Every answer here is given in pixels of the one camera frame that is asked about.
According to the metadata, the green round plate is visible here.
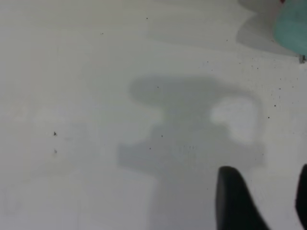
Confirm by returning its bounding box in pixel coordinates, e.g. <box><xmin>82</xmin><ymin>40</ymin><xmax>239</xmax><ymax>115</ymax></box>
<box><xmin>273</xmin><ymin>0</ymin><xmax>307</xmax><ymax>55</ymax></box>

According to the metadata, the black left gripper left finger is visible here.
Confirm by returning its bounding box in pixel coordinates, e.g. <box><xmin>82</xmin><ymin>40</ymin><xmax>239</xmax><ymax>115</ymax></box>
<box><xmin>215</xmin><ymin>166</ymin><xmax>273</xmax><ymax>230</ymax></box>

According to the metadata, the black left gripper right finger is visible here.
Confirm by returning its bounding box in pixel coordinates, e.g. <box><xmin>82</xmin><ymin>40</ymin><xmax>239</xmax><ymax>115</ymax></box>
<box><xmin>295</xmin><ymin>164</ymin><xmax>307</xmax><ymax>230</ymax></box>

